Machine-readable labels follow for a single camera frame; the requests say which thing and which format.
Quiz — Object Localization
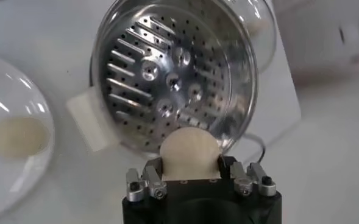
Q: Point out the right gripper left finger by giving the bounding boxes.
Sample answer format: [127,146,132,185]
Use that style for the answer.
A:
[126,156,168,203]

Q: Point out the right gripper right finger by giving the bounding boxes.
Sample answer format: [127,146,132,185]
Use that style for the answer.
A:
[218,155,277,197]

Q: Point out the white steamed baozi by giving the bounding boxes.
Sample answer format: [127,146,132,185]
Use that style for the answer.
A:
[0,116,51,159]
[159,127,223,181]

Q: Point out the round glass pot lid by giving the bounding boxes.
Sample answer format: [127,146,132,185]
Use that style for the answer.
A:
[221,0,278,74]

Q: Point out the stainless steel steamer basket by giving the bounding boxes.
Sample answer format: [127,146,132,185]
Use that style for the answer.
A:
[90,0,258,155]

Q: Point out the white round plate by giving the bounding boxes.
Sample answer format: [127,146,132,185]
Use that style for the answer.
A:
[0,50,57,222]

